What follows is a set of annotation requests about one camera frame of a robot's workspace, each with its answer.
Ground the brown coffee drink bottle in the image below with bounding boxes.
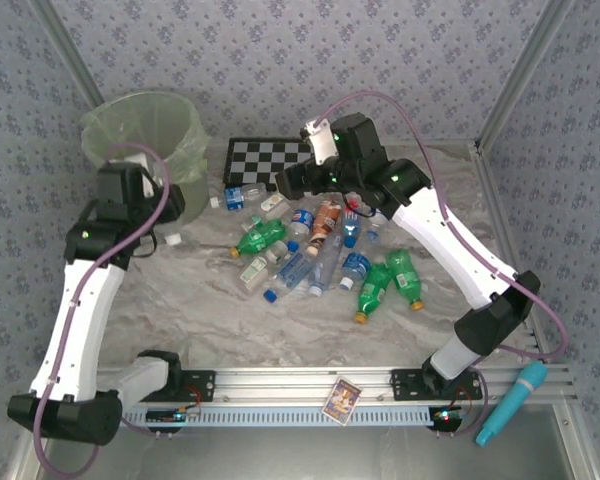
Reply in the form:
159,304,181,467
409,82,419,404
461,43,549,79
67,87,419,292
305,198,342,257

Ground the clear Fiji water bottle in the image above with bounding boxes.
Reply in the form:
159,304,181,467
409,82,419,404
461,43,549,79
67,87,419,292
340,197,365,250

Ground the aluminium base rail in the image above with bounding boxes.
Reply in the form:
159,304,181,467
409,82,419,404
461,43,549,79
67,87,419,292
37,364,579,407

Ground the aluminium wall edge rail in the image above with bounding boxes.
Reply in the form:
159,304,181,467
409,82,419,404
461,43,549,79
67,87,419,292
207,137,481,150

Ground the clear bottle cream flower label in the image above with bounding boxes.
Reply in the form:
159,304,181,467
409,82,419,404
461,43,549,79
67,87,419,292
259,192,292,217

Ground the small picture card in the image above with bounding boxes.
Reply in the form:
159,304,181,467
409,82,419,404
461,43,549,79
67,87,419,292
321,378,363,427

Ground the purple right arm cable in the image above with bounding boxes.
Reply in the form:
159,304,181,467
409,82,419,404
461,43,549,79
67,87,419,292
315,92,571,439

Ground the white-capped clear bottle blue label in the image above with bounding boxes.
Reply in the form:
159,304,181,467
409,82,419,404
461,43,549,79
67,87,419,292
338,251,375,292

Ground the ribbed clear bottle blue label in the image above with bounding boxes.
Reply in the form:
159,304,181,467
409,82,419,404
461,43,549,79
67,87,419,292
209,182,267,212

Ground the small clear plastic bottle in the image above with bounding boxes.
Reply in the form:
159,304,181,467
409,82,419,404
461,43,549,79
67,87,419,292
265,239,292,265

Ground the black grey folding chessboard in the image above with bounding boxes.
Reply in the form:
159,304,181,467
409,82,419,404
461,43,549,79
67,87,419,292
222,137,314,191

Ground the green trash bin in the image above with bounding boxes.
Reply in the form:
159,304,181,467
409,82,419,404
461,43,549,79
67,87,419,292
81,89,212,225

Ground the aluminium frame post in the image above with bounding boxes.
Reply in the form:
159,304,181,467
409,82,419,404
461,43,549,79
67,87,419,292
473,0,577,151
29,0,105,109

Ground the clear bottle blue water label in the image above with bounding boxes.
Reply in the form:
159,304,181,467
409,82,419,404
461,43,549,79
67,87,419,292
263,248,317,305

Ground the aluminium side rail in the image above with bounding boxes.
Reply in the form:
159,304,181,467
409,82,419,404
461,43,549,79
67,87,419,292
469,142,551,366

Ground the teal plastic marker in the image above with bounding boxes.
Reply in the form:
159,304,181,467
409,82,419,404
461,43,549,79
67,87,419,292
474,362,549,448

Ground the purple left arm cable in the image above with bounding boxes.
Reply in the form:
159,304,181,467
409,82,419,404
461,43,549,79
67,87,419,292
32,142,172,476

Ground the green plastic bin liner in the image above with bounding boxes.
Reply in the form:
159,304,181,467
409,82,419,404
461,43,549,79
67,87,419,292
81,89,212,185

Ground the clear bottle white cap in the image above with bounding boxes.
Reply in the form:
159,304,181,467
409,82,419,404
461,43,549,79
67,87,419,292
163,230,204,250

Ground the tall clear bottle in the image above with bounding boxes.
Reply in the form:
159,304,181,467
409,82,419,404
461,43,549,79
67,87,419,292
308,233,345,297

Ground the blue slotted cable duct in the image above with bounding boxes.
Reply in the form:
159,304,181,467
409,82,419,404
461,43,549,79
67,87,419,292
122,403,481,427

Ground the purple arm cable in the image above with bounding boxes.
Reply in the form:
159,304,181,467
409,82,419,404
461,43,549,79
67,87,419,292
32,142,172,476
315,92,571,439

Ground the grey metal base panel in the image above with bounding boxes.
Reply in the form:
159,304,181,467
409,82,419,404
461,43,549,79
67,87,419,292
7,403,600,480

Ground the green bottle yellow cap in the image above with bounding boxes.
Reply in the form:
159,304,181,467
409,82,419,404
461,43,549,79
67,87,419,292
229,218,289,260
353,263,395,325
385,248,426,312

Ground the blue-capped clear bottle blue label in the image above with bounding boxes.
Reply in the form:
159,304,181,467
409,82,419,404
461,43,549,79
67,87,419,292
365,209,389,246

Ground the clear bottle white green label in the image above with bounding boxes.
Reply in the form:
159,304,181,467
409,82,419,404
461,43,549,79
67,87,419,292
238,253,272,295

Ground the clear bottle Pepsi label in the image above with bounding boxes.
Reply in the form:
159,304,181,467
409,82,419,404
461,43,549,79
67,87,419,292
285,207,317,251

